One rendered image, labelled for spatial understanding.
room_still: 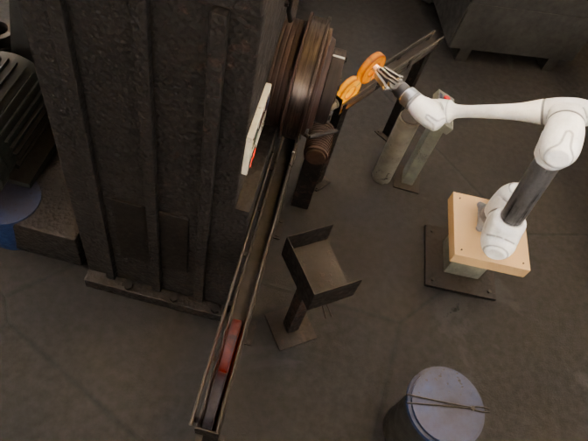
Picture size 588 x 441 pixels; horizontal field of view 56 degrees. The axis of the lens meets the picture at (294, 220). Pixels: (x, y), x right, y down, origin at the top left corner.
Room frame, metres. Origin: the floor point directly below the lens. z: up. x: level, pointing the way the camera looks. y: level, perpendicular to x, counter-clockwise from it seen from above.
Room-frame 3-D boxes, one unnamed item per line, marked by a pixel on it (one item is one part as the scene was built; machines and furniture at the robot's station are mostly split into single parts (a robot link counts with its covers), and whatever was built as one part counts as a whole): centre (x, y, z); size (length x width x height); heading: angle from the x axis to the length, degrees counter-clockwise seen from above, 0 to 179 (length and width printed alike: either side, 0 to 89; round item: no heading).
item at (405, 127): (2.27, -0.42, 0.26); 0.12 x 0.12 x 0.52
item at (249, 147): (1.26, 0.21, 1.15); 0.26 x 0.02 x 0.18; 3
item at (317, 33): (1.60, 0.12, 1.11); 0.47 x 0.06 x 0.47; 3
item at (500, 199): (1.82, -0.95, 0.59); 0.18 x 0.16 x 0.22; 170
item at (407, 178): (2.32, -0.58, 0.31); 0.24 x 0.16 x 0.62; 3
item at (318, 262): (1.13, -0.15, 0.36); 0.26 x 0.20 x 0.72; 38
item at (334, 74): (1.61, 0.02, 1.11); 0.28 x 0.06 x 0.28; 3
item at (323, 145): (1.94, 0.00, 0.27); 0.22 x 0.13 x 0.53; 3
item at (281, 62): (1.60, 0.20, 1.11); 0.47 x 0.10 x 0.47; 3
